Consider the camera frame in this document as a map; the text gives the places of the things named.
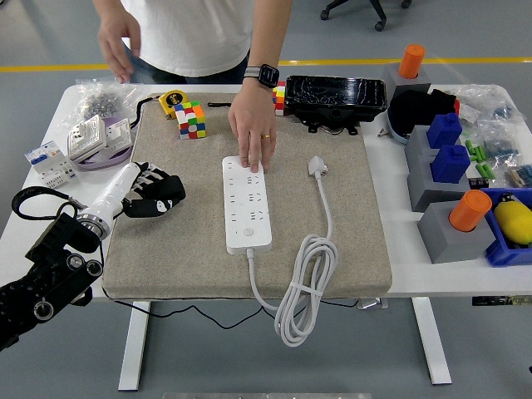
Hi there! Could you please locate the person's right hand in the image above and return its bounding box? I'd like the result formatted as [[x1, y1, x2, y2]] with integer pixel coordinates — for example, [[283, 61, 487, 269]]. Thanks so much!
[[98, 8, 142, 85]]

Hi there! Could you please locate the person's left hand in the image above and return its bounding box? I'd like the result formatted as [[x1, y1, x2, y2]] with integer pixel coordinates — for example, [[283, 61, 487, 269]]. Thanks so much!
[[227, 79, 278, 174]]

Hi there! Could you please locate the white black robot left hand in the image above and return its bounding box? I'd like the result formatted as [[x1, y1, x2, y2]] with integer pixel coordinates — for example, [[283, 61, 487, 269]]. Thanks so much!
[[87, 161, 187, 222]]

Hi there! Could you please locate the black plug adapter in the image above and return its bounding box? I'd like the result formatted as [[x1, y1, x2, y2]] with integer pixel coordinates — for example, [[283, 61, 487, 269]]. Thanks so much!
[[123, 176, 187, 219]]

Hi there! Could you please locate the white power strip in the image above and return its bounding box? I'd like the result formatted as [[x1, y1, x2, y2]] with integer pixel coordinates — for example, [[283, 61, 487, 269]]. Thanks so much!
[[221, 155, 273, 257]]

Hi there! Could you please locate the purple tape roll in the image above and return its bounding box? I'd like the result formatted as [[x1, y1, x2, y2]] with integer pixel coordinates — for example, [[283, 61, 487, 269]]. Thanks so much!
[[76, 116, 136, 171]]

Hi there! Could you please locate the colourful puzzle cube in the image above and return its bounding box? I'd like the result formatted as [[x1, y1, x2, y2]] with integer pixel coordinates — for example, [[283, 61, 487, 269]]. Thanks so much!
[[272, 81, 288, 117], [173, 101, 208, 140]]

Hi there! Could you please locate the black wrist watch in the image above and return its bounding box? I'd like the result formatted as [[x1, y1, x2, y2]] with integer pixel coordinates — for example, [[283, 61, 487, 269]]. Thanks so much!
[[243, 63, 280, 89]]

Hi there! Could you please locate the clear bag of metal nuts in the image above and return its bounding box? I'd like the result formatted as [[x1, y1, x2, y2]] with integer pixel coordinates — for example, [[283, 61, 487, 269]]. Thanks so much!
[[57, 74, 150, 130]]

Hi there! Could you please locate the dark strip under table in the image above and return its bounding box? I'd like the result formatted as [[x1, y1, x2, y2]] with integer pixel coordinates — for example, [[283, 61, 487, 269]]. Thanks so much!
[[471, 295, 532, 308]]

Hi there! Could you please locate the white circuit breaker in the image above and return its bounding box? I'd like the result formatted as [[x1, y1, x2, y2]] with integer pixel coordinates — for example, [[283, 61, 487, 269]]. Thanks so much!
[[23, 140, 80, 191]]

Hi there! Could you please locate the glossy black device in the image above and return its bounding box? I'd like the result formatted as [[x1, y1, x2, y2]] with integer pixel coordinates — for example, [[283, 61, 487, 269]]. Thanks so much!
[[285, 74, 388, 136]]

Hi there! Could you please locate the grey-brown mat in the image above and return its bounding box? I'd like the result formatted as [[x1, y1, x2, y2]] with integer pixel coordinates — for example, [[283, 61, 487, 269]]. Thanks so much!
[[101, 91, 394, 300]]

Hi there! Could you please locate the white table leg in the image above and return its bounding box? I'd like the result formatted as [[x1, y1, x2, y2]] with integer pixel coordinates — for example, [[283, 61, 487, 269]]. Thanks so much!
[[118, 299, 151, 392], [411, 297, 453, 386]]

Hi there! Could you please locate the blue plastic bin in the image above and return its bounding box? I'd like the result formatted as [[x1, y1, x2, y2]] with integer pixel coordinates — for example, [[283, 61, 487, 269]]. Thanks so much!
[[480, 187, 532, 268]]

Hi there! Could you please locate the light blue round container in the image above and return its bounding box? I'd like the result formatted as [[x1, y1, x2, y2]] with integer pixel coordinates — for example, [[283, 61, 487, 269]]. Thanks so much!
[[386, 107, 412, 145]]

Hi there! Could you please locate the grey block holder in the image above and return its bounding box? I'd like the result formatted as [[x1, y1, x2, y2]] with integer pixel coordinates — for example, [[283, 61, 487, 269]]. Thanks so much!
[[406, 155, 483, 213], [405, 124, 441, 165], [381, 62, 433, 99], [416, 200, 498, 265]]

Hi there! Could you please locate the yellow toy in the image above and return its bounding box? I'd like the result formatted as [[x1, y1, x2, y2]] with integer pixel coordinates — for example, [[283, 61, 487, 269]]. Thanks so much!
[[493, 192, 532, 245]]

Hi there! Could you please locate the black cloth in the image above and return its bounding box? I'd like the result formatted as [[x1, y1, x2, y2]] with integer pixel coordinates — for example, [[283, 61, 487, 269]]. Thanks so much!
[[388, 88, 458, 140]]

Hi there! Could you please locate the black office chair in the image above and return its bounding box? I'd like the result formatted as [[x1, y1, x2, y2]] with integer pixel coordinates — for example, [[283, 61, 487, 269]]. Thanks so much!
[[319, 0, 412, 32]]

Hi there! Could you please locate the orange cylinder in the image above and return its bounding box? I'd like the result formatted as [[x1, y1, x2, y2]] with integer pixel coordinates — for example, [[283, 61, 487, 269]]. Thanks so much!
[[448, 190, 493, 233], [397, 44, 426, 80]]

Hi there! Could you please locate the blue block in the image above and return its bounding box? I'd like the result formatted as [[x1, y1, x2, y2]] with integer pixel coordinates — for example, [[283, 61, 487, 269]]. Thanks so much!
[[426, 112, 464, 150], [430, 144, 472, 184]]

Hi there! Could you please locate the clear bag of small parts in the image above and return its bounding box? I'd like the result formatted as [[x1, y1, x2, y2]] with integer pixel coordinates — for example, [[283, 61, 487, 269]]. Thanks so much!
[[504, 163, 532, 190]]

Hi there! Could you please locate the clear bag of blue parts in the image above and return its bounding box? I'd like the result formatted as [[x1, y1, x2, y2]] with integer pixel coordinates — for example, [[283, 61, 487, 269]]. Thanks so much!
[[477, 122, 524, 167]]

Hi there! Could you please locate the clear plastic bag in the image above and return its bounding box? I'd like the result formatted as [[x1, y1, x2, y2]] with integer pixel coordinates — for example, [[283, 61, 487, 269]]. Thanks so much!
[[452, 84, 520, 126]]

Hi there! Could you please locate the white wall socket panel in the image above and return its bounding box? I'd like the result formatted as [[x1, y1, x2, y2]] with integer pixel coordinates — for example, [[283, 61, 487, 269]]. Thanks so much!
[[106, 118, 136, 149], [67, 115, 108, 163]]

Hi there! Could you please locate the white power strip cord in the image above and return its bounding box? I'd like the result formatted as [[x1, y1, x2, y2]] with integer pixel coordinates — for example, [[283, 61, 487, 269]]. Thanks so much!
[[246, 154, 340, 348]]

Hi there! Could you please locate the metal bracket under table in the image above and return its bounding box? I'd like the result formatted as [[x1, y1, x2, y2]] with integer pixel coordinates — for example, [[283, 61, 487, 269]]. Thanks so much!
[[356, 297, 390, 311]]

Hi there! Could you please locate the thin black plug cord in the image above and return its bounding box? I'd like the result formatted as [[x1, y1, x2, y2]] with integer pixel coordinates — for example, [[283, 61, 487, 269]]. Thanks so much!
[[99, 239, 359, 330]]

